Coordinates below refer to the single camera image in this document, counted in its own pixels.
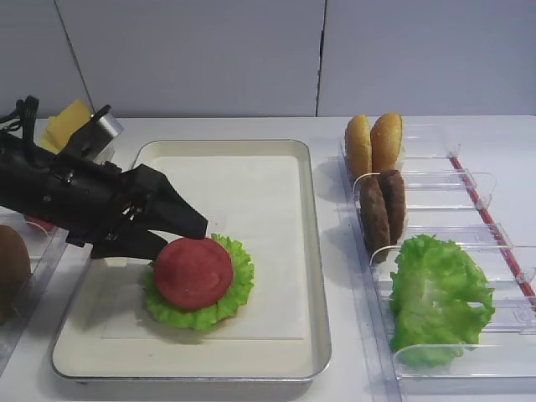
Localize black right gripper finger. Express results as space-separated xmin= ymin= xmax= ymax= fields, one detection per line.
xmin=90 ymin=229 xmax=168 ymax=260

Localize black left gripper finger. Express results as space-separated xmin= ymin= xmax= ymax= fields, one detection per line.
xmin=132 ymin=164 xmax=208 ymax=239

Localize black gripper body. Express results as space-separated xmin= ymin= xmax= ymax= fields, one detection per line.
xmin=1 ymin=134 xmax=147 ymax=246

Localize red tomato slice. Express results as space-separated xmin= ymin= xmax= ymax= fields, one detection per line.
xmin=24 ymin=215 xmax=55 ymax=232
xmin=153 ymin=238 xmax=234 ymax=310

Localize rear pale cheese slice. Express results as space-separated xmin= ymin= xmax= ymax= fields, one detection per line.
xmin=39 ymin=116 xmax=64 ymax=153

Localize green lettuce leaf on tray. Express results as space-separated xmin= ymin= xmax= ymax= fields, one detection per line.
xmin=142 ymin=233 xmax=255 ymax=331

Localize left brown meat patty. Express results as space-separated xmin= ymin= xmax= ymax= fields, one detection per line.
xmin=359 ymin=176 xmax=391 ymax=262

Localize brown meat patty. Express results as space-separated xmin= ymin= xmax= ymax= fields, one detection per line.
xmin=379 ymin=169 xmax=406 ymax=245
xmin=359 ymin=176 xmax=391 ymax=262

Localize right brown meat patty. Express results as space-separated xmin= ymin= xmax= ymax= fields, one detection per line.
xmin=379 ymin=169 xmax=406 ymax=245

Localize green lettuce leaf in rack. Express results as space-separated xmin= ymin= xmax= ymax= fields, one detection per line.
xmin=389 ymin=234 xmax=495 ymax=369

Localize clear plastic rack left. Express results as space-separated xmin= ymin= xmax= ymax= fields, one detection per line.
xmin=1 ymin=213 xmax=67 ymax=369

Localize clear plastic rack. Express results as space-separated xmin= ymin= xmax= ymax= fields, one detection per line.
xmin=339 ymin=124 xmax=535 ymax=401
xmin=1 ymin=213 xmax=67 ymax=369

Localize white paper liner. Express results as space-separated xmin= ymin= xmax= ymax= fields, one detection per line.
xmin=102 ymin=157 xmax=308 ymax=339

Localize brown bun at left edge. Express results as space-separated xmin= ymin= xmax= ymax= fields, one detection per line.
xmin=0 ymin=224 xmax=31 ymax=326

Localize cream metal tray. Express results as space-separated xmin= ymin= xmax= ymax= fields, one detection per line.
xmin=52 ymin=140 xmax=331 ymax=382

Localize left bun half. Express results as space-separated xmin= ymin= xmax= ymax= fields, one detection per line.
xmin=344 ymin=115 xmax=372 ymax=179

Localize bun half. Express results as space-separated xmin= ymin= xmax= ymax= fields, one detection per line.
xmin=370 ymin=112 xmax=403 ymax=173
xmin=344 ymin=115 xmax=372 ymax=179

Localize right bun half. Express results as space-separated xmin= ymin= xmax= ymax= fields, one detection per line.
xmin=370 ymin=112 xmax=403 ymax=173

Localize clear plastic rack right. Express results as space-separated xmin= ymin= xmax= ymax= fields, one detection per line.
xmin=339 ymin=124 xmax=535 ymax=401

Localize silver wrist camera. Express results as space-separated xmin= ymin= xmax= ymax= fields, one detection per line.
xmin=60 ymin=105 xmax=124 ymax=164

